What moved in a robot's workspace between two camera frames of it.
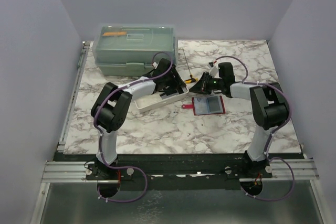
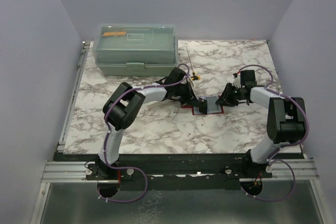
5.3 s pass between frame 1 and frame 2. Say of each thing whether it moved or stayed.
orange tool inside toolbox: stayed
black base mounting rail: stayed
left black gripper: moved
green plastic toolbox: stayed
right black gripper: moved
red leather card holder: stayed
